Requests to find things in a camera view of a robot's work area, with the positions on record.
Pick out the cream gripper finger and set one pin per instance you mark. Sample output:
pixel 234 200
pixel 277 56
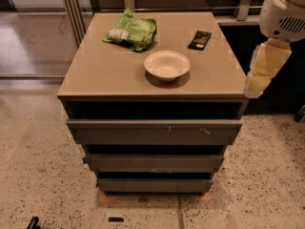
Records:
pixel 267 60

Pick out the grey drawer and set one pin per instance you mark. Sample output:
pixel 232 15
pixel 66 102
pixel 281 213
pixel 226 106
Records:
pixel 117 185
pixel 154 163
pixel 155 132

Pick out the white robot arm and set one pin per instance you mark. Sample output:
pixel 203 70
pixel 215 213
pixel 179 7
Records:
pixel 282 22

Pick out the grey drawer cabinet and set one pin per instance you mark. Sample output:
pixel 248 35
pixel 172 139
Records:
pixel 109 82

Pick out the grey top drawer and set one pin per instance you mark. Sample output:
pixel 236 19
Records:
pixel 155 132

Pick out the grey bottom drawer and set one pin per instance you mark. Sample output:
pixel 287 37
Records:
pixel 117 185

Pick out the dark object right edge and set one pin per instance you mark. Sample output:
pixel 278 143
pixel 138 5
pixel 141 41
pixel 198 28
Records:
pixel 301 113

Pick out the black snack bar wrapper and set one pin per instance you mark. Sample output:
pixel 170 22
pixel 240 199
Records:
pixel 200 40

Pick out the white paper bowl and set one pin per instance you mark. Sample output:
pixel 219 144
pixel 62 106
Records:
pixel 167 65

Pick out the green chip bag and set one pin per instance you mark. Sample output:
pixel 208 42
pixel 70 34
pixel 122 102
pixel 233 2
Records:
pixel 137 33

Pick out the black object floor left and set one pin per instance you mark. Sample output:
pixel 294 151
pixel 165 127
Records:
pixel 34 223

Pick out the metal frame rail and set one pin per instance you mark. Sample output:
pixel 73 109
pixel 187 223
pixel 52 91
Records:
pixel 178 4

